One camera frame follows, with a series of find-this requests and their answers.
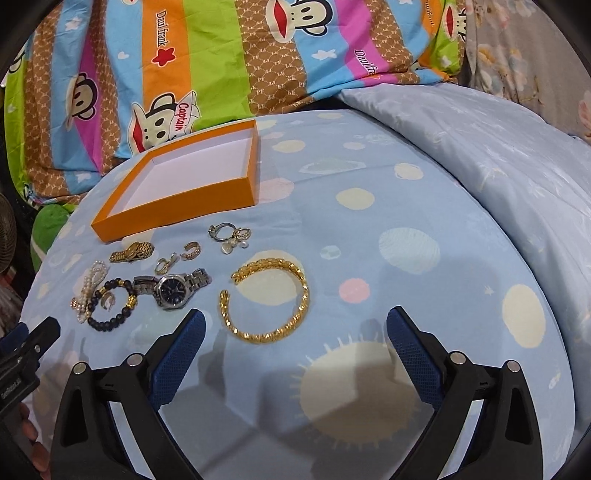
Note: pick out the small desk fan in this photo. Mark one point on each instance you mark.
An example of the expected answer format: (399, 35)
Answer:
(8, 233)

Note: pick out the gold chain bangle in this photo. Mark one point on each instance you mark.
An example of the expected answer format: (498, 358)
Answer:
(270, 281)

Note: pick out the orange shallow cardboard box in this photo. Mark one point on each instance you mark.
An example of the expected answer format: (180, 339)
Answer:
(211, 171)

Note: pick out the left hand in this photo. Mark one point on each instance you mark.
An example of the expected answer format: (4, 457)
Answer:
(39, 455)

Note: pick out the gold wristwatch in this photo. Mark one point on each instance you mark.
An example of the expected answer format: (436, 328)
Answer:
(138, 250)

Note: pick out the grey floral pillow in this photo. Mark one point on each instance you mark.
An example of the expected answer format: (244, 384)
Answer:
(515, 51)

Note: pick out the silver wristwatch dark dial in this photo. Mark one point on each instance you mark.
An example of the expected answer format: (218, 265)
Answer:
(172, 291)

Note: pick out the pale blue duvet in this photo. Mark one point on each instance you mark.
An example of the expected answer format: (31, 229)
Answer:
(531, 177)

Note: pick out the light blue planet bedsheet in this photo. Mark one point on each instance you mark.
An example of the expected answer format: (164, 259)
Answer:
(375, 222)

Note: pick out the colourful monkey print quilt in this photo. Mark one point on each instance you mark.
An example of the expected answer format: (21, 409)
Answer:
(98, 82)

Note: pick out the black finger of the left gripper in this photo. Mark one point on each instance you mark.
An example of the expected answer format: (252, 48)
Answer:
(21, 341)

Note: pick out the green plush pillow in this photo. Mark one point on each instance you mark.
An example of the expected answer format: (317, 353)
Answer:
(47, 224)

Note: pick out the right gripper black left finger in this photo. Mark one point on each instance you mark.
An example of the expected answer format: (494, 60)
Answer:
(86, 442)

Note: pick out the small gold hoop earring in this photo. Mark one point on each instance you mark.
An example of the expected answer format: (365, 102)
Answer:
(191, 251)

